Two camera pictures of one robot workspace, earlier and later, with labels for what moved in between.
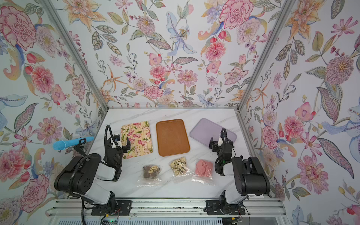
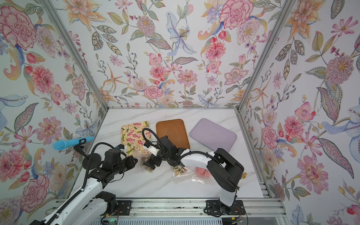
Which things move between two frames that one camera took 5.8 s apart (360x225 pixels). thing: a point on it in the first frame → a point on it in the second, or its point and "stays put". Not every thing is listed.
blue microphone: (62, 145) stays put
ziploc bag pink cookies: (204, 172) stays put
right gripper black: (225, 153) → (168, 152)
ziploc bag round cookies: (150, 176) → (143, 158)
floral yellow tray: (139, 135) stays put
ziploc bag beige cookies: (180, 171) stays put
